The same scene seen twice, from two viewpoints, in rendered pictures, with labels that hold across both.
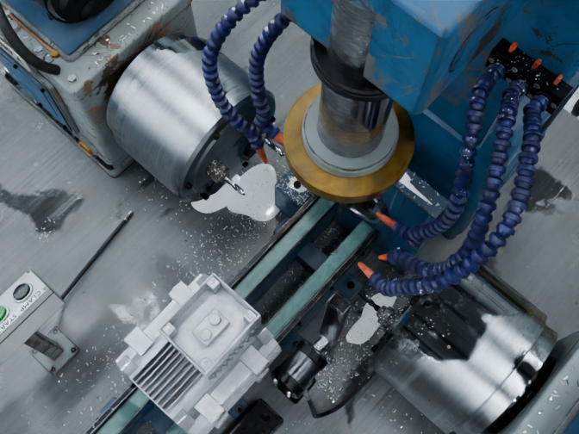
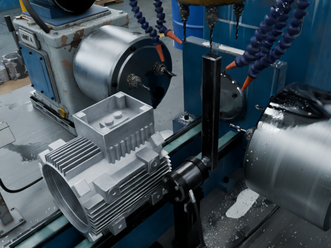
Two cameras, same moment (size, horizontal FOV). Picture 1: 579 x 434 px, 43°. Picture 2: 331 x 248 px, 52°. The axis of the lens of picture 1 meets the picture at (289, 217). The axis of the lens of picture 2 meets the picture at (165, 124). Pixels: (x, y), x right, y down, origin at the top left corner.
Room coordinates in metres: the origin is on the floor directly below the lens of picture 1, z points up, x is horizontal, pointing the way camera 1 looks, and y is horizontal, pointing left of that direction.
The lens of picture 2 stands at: (-0.31, -0.05, 1.49)
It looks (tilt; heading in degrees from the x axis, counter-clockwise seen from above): 35 degrees down; 7
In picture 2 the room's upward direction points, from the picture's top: 4 degrees counter-clockwise
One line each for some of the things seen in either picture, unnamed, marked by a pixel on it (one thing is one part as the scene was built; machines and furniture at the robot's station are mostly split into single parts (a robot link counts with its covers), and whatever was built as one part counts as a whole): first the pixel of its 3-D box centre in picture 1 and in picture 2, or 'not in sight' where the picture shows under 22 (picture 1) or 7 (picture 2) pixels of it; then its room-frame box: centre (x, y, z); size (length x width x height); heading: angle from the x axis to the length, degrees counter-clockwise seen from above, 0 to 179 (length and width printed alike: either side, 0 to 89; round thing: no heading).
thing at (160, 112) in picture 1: (173, 102); (113, 66); (0.65, 0.22, 1.04); 0.37 x 0.25 x 0.25; 50
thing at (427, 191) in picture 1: (372, 178); (234, 102); (0.54, -0.15, 0.97); 0.30 x 0.11 x 0.34; 50
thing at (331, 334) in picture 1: (333, 322); (210, 117); (0.23, -0.07, 1.12); 0.04 x 0.03 x 0.26; 140
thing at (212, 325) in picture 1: (211, 326); (115, 126); (0.22, 0.11, 1.11); 0.12 x 0.11 x 0.07; 140
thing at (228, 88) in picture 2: (352, 194); (221, 98); (0.49, -0.11, 1.02); 0.15 x 0.02 x 0.15; 50
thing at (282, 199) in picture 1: (296, 195); (186, 132); (0.54, -0.01, 0.86); 0.07 x 0.06 x 0.12; 50
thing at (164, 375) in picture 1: (199, 356); (106, 171); (0.19, 0.14, 1.02); 0.20 x 0.19 x 0.19; 140
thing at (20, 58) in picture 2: not in sight; (25, 41); (0.82, 0.58, 1.07); 0.08 x 0.07 x 0.20; 140
